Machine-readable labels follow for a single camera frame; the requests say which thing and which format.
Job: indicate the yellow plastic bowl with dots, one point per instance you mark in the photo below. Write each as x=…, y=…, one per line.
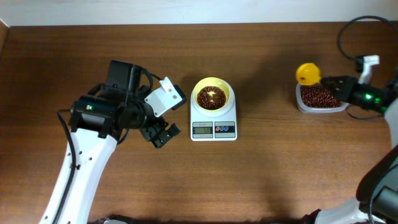
x=212, y=94

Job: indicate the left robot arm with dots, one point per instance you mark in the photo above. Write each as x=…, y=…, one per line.
x=101, y=120

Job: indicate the white digital kitchen scale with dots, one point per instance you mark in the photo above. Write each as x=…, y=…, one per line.
x=213, y=126

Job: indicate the clear plastic container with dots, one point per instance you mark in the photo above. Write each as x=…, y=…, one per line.
x=311, y=110

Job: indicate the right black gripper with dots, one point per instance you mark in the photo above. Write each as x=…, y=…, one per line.
x=351, y=90

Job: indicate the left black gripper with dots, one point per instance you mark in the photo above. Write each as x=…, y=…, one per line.
x=162, y=135

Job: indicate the yellow measuring scoop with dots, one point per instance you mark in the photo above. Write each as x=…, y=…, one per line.
x=308, y=74

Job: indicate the red beans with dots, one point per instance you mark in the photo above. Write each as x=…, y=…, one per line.
x=318, y=97

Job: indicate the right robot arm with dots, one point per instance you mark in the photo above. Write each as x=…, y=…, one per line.
x=376, y=195

